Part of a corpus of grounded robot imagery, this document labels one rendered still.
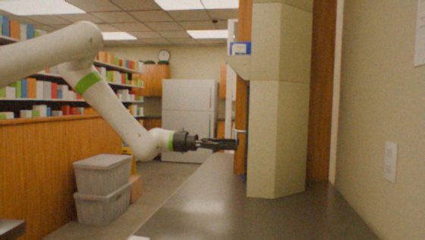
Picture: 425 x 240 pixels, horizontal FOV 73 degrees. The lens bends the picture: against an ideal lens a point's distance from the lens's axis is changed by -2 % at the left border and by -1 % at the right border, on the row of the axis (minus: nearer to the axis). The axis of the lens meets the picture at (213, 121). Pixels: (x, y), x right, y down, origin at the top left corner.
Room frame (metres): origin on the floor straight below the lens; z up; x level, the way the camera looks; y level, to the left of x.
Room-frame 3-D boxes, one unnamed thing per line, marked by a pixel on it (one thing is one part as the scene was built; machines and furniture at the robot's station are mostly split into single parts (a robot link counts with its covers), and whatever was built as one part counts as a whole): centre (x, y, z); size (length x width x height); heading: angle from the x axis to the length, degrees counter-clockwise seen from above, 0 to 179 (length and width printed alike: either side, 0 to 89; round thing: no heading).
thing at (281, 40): (1.30, -0.29, 1.33); 0.32 x 0.25 x 0.77; 171
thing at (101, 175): (3.23, 1.21, 0.49); 0.60 x 0.42 x 0.33; 171
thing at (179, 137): (1.26, 0.14, 1.15); 0.09 x 0.06 x 0.12; 171
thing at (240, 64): (1.33, -0.11, 1.46); 0.32 x 0.11 x 0.10; 171
